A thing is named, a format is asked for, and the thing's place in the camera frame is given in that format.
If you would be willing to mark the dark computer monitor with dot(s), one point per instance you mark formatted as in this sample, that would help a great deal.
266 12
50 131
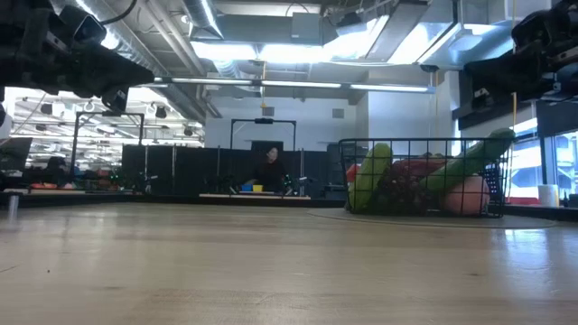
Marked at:
15 153

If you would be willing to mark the black rig frame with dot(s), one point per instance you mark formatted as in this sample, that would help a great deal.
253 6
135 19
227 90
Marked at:
264 121
108 114

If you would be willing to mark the wall security camera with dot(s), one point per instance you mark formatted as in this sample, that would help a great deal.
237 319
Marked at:
429 67

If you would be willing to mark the black partition wall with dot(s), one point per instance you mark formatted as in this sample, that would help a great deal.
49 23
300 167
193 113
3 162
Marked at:
203 171

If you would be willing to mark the narrow silver ventilation duct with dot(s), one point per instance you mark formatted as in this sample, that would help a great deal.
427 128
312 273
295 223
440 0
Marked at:
203 15

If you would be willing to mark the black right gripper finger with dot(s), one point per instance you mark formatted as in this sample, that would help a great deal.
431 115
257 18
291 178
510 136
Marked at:
506 67
515 91

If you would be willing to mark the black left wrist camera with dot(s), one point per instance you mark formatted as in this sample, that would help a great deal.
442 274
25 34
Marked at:
83 25

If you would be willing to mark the large silver ventilation duct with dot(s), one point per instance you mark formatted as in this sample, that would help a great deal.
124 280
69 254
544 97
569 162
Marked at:
135 49

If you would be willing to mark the grey ceiling box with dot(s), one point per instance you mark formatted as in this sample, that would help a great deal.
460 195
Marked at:
307 27

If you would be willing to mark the green cucumber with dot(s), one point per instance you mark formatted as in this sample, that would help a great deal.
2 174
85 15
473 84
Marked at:
474 158
370 178

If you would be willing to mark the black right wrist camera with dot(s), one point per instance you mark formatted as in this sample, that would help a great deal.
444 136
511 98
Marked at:
530 29

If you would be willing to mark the blue toy block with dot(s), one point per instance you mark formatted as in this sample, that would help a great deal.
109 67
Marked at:
246 188

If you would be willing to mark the cluttered background table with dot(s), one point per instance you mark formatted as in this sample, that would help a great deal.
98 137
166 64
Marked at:
68 198

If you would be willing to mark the pink peach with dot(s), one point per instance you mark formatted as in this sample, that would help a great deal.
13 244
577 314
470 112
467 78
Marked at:
469 196

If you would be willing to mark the short grey post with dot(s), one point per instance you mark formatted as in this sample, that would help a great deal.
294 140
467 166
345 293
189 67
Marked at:
13 207

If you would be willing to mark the wide rectangular silver duct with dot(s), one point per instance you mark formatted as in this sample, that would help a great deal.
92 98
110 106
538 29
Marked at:
451 40

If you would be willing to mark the long ceiling light tube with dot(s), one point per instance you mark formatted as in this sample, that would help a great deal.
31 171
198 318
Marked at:
293 84

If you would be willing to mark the red grape bunch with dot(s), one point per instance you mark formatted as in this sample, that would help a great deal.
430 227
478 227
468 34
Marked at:
406 189

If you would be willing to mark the person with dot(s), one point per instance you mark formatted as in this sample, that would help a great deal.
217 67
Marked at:
271 173
56 167

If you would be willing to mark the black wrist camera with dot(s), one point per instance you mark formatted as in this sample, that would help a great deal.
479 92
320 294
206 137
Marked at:
530 29
83 25

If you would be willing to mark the black ceiling spotlight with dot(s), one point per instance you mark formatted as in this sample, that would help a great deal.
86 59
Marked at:
161 112
188 131

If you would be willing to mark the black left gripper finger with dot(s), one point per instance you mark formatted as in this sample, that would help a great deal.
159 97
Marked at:
122 67
104 86

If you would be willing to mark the white cup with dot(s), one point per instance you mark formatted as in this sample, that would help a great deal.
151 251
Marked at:
548 195

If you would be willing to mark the yellow toy block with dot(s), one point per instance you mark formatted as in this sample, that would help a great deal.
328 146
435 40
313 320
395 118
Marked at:
257 188

